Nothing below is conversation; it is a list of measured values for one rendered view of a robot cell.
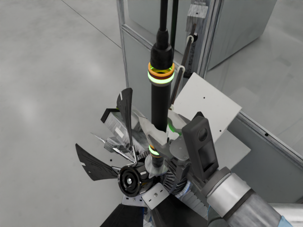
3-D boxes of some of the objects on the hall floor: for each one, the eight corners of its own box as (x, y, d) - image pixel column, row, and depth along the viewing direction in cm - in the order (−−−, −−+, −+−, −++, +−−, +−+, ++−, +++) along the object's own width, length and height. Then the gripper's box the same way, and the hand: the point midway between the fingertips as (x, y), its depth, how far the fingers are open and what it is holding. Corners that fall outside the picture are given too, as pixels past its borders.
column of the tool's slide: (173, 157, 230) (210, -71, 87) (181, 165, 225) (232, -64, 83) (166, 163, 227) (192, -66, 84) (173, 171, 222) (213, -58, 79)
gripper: (193, 212, 47) (129, 140, 57) (231, 176, 52) (165, 115, 62) (200, 197, 40) (126, 119, 50) (243, 158, 45) (167, 93, 55)
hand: (151, 113), depth 53 cm, fingers closed on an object, 4 cm apart
